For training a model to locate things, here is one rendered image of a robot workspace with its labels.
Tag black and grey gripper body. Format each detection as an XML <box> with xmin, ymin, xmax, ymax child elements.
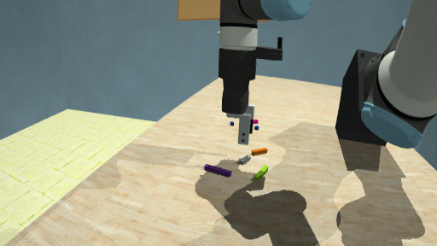
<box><xmin>217</xmin><ymin>26</ymin><xmax>283</xmax><ymax>114</ymax></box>

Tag lime green rod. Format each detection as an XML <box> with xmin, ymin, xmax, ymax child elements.
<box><xmin>254</xmin><ymin>166</ymin><xmax>268</xmax><ymax>181</ymax></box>

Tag orange rod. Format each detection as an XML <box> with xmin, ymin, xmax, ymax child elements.
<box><xmin>252</xmin><ymin>148</ymin><xmax>268</xmax><ymax>155</ymax></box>

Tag purple rod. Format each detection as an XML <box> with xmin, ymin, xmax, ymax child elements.
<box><xmin>204</xmin><ymin>164</ymin><xmax>232</xmax><ymax>177</ymax></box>

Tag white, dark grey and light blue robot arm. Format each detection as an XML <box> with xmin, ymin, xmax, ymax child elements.
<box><xmin>220</xmin><ymin>0</ymin><xmax>437</xmax><ymax>149</ymax></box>

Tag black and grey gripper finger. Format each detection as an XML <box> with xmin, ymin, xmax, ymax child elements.
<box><xmin>226</xmin><ymin>113</ymin><xmax>251</xmax><ymax>145</ymax></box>
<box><xmin>244</xmin><ymin>104</ymin><xmax>255</xmax><ymax>134</ymax></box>

